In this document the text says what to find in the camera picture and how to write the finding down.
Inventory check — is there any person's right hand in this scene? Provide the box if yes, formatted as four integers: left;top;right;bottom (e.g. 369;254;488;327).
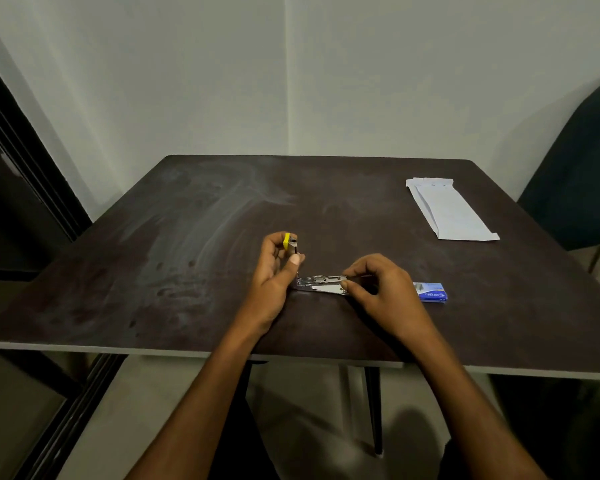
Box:
340;253;438;347

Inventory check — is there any person's left hand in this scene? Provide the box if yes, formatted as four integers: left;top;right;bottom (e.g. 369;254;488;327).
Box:
239;232;306;335

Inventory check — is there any yellow and silver stapler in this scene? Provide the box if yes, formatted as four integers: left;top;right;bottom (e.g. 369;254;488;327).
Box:
282;233;350;296

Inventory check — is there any person's left forearm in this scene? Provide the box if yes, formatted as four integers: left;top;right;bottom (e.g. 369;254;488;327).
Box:
125;321;268;480

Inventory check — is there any person's right forearm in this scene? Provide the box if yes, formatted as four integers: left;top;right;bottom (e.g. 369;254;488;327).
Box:
410;329;548;480

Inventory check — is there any dark square table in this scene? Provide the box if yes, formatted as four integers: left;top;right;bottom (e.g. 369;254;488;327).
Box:
0;155;600;381

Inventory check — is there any blue staple box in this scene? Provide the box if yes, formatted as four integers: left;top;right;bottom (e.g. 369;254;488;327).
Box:
413;282;449;303

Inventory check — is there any black table leg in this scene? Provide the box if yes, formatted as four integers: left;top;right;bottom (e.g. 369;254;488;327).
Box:
363;366;384;456

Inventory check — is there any white paper envelope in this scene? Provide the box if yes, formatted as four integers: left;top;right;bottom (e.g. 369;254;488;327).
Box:
406;177;501;242

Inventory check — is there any dark upholstered chair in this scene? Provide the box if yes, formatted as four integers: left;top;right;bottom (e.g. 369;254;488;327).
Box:
517;72;600;251

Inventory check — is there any dark sliding door frame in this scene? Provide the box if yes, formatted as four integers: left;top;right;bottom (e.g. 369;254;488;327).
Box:
0;45;128;480

